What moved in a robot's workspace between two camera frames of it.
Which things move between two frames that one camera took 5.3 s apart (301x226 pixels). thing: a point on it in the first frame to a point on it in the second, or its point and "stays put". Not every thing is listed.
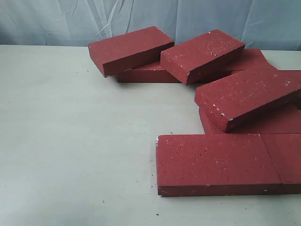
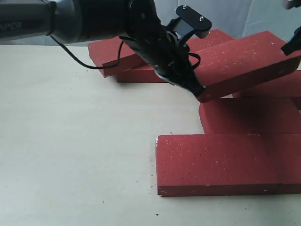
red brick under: (153, 73) stays put
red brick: (210, 165) stays put
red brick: (123, 52) stays put
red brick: (230, 99) to (222, 68)
